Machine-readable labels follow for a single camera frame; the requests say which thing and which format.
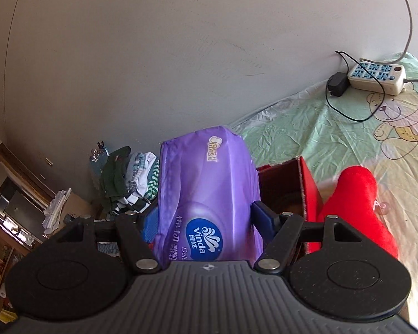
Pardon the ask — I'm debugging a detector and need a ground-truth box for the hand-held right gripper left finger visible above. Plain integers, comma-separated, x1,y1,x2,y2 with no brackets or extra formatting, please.
42,206,162,275

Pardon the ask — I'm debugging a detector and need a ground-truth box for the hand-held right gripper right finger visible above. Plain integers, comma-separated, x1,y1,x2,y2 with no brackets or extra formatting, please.
251,201,381,275

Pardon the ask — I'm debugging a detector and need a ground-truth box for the red cardboard box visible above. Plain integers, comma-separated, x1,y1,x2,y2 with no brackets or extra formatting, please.
256,156,324,254

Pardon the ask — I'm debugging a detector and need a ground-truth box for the purple tissue pack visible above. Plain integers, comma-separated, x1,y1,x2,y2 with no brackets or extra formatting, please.
152,126,265,268

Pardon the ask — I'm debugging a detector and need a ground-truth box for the pile of folded clothes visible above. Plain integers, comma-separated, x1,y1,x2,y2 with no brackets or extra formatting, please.
89,141,161,256

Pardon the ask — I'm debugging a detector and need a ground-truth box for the red plush heart pillow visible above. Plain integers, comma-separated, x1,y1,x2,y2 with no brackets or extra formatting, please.
317,166,399,260

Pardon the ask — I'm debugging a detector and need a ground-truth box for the white paper stack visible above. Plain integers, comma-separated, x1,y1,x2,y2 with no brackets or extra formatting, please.
42,188,72,234

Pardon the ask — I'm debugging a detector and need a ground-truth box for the bear print table cloth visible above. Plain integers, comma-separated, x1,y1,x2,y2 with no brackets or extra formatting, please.
228,52,418,324

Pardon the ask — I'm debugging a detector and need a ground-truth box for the black power adapter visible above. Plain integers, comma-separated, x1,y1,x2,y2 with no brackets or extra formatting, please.
325,51,387,123
327,72,350,97

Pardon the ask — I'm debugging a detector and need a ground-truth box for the wooden cabinet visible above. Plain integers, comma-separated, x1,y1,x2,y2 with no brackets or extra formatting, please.
0,136,70,321

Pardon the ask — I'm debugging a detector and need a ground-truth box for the white power strip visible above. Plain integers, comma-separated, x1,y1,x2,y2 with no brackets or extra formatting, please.
347,59,407,95

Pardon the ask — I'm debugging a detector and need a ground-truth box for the white cable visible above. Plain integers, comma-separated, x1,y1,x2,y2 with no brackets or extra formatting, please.
359,0,413,62

